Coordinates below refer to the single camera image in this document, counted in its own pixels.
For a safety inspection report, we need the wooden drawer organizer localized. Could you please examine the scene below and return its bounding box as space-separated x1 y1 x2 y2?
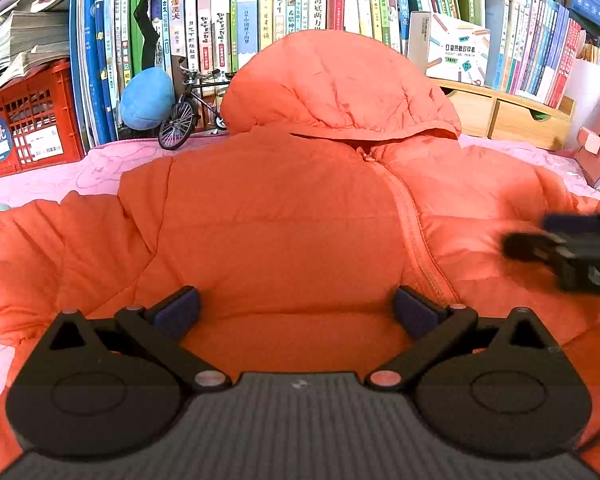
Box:
432 77 576 152

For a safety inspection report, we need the pink printed blanket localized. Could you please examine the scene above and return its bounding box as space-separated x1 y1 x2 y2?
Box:
0 132 600 441

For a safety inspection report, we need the white cardboard sheet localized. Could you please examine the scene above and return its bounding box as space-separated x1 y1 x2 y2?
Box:
562 57 600 132

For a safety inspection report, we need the orange hooded puffer jacket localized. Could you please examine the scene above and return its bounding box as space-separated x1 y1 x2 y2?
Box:
0 30 600 477

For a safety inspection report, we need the miniature bicycle model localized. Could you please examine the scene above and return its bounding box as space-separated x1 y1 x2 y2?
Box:
158 57 231 151

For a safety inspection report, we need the pink cardboard box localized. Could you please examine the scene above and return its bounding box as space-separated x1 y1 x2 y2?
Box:
574 125 600 189

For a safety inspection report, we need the white printed cardboard box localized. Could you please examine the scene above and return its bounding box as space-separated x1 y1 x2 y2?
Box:
407 10 491 86

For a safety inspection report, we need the black strap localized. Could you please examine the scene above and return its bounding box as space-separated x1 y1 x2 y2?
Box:
132 0 164 69

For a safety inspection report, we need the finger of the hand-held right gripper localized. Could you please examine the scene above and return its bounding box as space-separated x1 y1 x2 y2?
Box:
502 232 564 263
542 212 600 234

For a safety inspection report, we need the row of slim paperback books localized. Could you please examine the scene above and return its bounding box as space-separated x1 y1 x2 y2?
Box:
345 0 589 109

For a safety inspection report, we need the row of tall children's books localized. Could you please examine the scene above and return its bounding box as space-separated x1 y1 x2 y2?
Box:
70 0 349 149

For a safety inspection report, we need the stack of paper booklets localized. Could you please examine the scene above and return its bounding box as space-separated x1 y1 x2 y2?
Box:
0 0 75 102

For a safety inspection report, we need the red plastic crate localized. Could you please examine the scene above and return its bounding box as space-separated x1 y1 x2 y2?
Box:
0 59 87 182

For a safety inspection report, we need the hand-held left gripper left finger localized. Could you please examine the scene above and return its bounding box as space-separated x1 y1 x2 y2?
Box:
45 285 233 394

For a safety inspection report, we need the blue plush ball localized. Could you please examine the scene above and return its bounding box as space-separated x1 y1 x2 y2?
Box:
119 66 176 131

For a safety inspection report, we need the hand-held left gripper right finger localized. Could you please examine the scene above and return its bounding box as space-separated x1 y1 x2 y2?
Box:
365 285 563 393

